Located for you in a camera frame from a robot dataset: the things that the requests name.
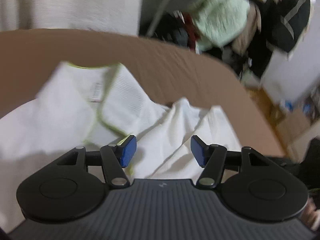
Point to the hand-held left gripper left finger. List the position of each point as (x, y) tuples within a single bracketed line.
[(128, 152)]

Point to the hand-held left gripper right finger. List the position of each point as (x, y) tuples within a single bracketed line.
[(198, 151)]

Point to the white garment with green trim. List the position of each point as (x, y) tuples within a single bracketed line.
[(62, 110)]

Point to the cardboard box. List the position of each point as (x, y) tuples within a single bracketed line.
[(297, 122)]

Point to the black clothing pile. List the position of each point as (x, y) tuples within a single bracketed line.
[(175, 35)]

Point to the red cloth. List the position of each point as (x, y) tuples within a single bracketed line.
[(191, 30)]

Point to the light green fleece garment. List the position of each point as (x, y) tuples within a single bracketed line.
[(220, 12)]

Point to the beige jacket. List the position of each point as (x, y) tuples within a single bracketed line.
[(253, 17)]

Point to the black jacket with grey stripes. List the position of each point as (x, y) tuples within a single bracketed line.
[(297, 30)]

